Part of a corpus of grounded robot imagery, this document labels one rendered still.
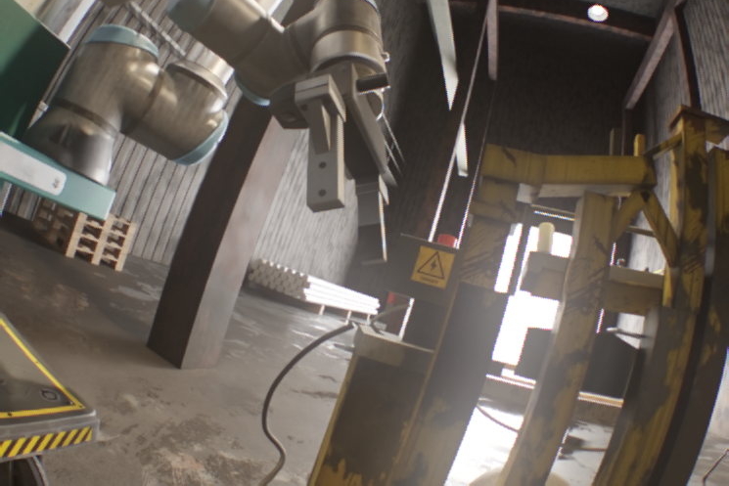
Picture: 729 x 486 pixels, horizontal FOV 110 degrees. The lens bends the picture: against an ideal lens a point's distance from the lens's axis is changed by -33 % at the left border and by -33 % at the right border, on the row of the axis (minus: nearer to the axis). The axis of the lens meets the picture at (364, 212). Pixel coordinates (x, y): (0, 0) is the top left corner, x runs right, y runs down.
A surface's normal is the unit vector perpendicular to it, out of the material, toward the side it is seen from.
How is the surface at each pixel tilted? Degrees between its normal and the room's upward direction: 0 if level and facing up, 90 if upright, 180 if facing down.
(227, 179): 90
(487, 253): 90
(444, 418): 90
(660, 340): 90
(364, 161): 156
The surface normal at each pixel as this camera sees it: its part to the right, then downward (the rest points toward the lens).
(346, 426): 0.07, -0.20
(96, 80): 0.62, 0.03
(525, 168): -0.28, -0.30
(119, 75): 0.79, 0.13
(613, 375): 0.47, -0.12
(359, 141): 0.04, 0.90
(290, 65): -0.14, 0.72
